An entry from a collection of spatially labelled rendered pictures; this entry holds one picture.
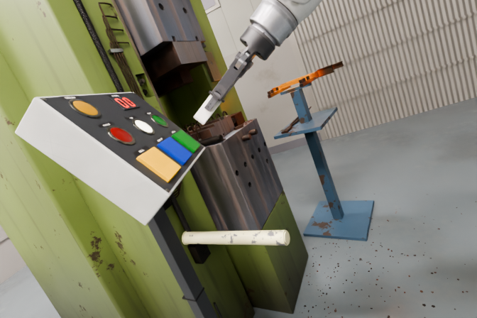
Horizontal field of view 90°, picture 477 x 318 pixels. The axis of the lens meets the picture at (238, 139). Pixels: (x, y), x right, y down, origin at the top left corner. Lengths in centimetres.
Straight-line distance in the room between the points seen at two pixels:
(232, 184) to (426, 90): 307
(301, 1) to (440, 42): 326
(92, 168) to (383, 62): 337
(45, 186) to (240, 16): 303
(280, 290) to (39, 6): 146
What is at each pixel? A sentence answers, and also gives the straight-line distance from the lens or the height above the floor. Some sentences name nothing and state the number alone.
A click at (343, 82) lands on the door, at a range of 346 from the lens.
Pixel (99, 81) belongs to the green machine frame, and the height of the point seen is 129.
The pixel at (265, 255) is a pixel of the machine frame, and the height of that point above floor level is 35.
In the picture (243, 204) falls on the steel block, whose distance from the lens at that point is 108.
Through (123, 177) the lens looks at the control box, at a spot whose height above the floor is 102.
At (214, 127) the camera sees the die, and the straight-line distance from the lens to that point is 107.
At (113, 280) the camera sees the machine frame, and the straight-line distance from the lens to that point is 143.
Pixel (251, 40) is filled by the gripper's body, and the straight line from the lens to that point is 52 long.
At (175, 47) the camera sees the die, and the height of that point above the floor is 134.
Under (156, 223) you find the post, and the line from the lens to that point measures 68.
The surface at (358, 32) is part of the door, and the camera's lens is 349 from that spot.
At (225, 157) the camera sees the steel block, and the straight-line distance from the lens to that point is 100.
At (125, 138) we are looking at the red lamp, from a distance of 52.
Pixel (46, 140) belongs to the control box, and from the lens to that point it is 53.
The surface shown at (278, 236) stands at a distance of 79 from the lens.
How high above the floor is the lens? 108
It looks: 11 degrees down
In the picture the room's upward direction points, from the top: 22 degrees counter-clockwise
